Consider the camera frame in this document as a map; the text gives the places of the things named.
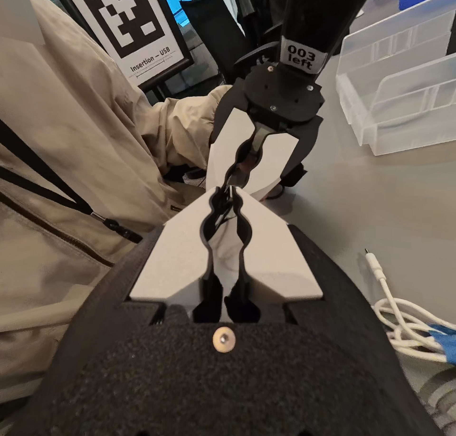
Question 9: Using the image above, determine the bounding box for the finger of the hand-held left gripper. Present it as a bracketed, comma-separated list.
[207, 106, 258, 194]
[233, 133, 300, 202]

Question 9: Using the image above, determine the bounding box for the black lanyard strap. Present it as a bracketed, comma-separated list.
[0, 119, 143, 244]

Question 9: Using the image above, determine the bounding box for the white USB cable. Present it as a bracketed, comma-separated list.
[364, 249, 456, 363]

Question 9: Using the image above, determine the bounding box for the person's left hand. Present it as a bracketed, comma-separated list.
[238, 156, 259, 180]

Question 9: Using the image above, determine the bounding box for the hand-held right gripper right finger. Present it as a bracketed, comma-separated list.
[228, 186, 324, 323]

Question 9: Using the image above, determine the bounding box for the black office chair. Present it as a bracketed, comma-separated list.
[180, 0, 285, 85]

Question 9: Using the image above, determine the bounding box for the clear plastic bin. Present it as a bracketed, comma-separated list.
[340, 0, 456, 87]
[337, 53, 456, 157]

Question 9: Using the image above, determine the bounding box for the framed black-white marker sign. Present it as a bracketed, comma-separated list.
[46, 0, 195, 91]

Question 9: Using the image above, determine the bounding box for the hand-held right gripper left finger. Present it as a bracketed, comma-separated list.
[129, 186, 227, 323]

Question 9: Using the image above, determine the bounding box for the person's left forearm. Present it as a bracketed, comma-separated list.
[142, 84, 234, 182]

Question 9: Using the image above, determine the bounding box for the grey-plug USB cable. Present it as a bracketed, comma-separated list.
[214, 128, 272, 230]

